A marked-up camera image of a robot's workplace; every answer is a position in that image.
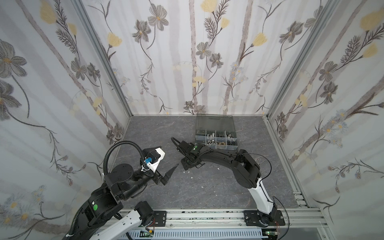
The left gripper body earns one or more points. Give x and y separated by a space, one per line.
156 178

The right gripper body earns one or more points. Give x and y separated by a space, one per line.
186 154

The green compartment organizer box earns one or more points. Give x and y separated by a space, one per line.
216 131

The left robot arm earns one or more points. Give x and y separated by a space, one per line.
120 184

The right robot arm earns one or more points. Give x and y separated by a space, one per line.
247 174

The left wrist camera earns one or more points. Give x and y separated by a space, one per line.
153 157

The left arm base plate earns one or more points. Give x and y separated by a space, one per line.
159 219

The white cable duct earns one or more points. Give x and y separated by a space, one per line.
202 234

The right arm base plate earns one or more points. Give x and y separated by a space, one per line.
259 219

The aluminium front rail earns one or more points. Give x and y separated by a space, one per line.
234 218

